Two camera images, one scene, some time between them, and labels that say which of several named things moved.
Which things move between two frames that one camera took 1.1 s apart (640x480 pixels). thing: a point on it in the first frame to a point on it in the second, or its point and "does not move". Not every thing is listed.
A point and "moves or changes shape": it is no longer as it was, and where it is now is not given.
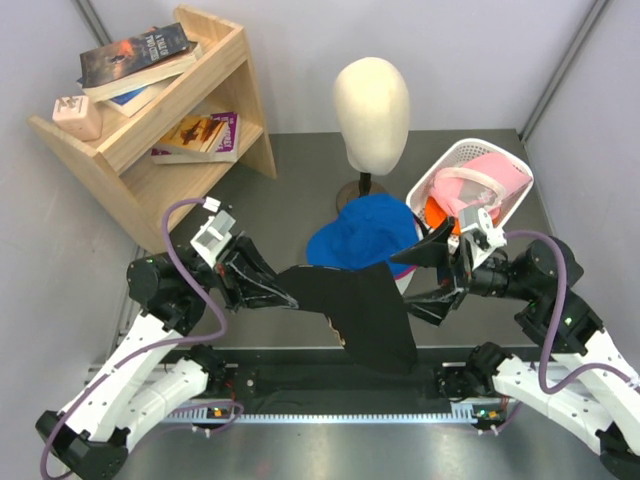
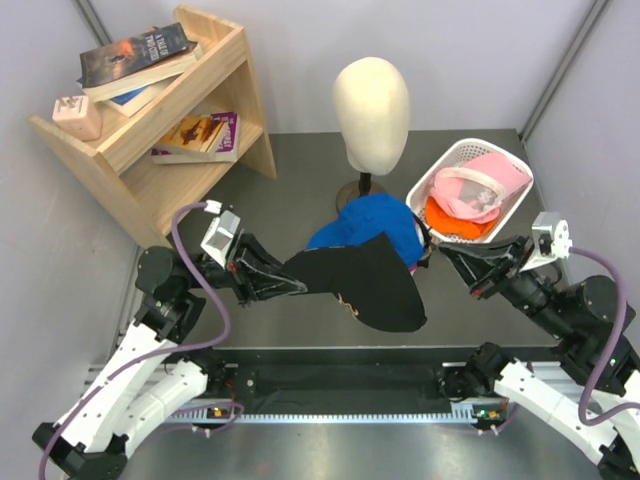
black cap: [367, 307] moves or changes shape
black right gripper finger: [430, 253] to [477, 261]
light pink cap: [486, 184] does not move
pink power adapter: [77, 116] does not move
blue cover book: [130, 102] does not move
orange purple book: [200, 138] does not move
